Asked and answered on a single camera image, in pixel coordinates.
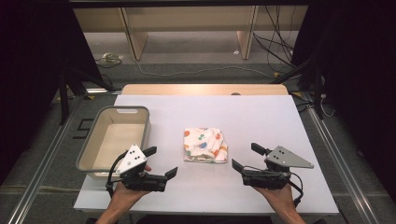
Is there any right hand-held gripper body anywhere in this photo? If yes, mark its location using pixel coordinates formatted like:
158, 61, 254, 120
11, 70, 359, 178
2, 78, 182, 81
241, 145, 315, 190

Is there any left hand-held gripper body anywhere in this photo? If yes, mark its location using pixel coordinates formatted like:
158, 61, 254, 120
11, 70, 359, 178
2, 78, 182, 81
115, 144, 168, 192

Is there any grey-rimmed beige plastic basket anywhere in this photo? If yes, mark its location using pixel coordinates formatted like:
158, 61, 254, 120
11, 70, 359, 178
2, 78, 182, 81
75, 105, 152, 181

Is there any white cloth with coloured dots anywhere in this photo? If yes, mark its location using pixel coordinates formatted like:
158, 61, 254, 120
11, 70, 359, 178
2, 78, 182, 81
182, 126, 229, 164

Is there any person's left hand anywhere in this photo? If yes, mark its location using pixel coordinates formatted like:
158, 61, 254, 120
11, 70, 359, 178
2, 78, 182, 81
110, 164, 153, 208

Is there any person's right hand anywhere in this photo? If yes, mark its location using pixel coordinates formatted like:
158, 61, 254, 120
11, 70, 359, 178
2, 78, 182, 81
253, 183, 297, 215

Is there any white table mat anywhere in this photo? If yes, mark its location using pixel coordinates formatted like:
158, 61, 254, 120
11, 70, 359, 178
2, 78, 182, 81
73, 93, 340, 216

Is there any light wooden table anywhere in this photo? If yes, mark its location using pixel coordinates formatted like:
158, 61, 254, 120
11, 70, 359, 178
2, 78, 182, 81
120, 83, 290, 97

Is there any black metal stand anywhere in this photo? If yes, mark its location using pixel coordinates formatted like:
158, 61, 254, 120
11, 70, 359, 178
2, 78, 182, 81
273, 50, 326, 120
56, 66, 117, 126

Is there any black curtain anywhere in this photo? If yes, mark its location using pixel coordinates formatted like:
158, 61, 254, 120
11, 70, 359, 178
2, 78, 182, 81
290, 0, 396, 204
0, 0, 106, 185

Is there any long light wooden desk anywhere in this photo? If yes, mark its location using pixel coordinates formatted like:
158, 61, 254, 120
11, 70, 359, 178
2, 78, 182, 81
73, 6, 310, 61

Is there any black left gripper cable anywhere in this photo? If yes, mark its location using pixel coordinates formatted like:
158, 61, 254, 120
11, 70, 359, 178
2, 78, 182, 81
105, 151, 129, 198

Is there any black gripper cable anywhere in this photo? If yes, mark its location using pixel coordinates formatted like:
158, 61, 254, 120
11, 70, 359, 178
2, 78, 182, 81
288, 171, 304, 208
105, 151, 129, 198

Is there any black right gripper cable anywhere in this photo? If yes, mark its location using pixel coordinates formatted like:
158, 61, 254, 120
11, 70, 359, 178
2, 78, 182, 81
288, 171, 304, 208

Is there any aluminium floor rail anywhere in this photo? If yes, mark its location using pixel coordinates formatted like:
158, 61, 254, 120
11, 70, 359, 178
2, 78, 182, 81
302, 92, 381, 224
6, 95, 82, 224

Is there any white floor cable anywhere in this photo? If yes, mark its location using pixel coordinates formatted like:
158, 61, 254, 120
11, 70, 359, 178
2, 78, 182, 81
133, 58, 279, 78

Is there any coiled pale cable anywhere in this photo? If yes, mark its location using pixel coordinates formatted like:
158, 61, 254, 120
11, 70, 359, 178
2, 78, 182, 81
93, 51, 124, 69

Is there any bundle of black cables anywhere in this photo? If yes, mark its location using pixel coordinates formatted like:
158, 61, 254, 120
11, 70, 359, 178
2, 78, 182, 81
251, 5, 297, 69

